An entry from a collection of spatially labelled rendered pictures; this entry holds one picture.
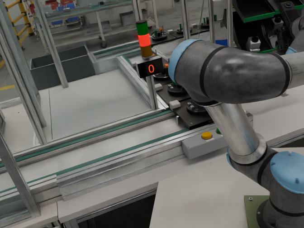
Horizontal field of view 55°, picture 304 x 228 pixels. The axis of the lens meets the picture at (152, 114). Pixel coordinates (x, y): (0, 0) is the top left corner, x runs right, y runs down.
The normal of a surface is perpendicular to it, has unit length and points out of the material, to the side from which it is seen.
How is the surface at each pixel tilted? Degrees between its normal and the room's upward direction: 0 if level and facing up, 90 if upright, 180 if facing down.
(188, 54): 38
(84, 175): 90
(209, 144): 90
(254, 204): 1
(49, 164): 0
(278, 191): 91
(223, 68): 51
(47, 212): 0
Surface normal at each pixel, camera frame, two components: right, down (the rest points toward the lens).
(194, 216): -0.16, -0.86
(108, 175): 0.33, 0.43
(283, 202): -0.64, 0.48
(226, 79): -0.39, 0.22
